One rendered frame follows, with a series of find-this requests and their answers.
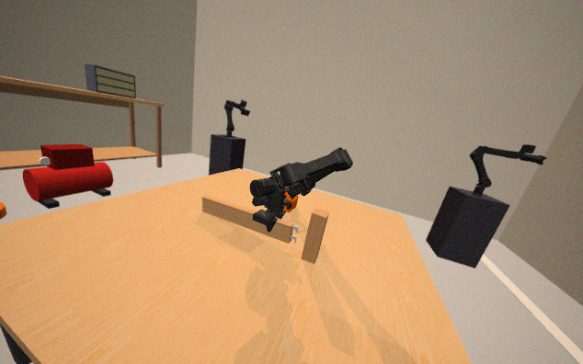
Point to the light wooden rail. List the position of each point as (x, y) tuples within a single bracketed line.
[(282, 230)]

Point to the brown wooden post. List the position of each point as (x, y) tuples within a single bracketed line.
[(314, 235)]

